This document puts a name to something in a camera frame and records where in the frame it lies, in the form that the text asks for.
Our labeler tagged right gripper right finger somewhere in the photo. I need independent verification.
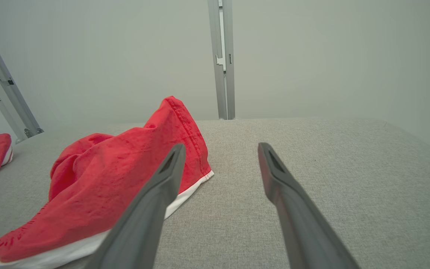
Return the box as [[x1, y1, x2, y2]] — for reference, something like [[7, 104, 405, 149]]
[[258, 142, 361, 269]]

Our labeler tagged grey double metal post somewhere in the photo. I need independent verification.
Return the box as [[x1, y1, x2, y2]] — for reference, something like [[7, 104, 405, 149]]
[[207, 0, 236, 120]]

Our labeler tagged grey slanted metal post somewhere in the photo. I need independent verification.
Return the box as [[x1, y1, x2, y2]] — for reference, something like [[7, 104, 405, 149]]
[[0, 11, 45, 145]]

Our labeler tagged red shorts white hem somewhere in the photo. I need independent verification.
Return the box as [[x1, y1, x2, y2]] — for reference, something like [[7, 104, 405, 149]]
[[0, 96, 215, 269]]

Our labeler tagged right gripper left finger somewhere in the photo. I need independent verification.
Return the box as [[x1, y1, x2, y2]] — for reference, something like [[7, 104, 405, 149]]
[[84, 143, 187, 269]]

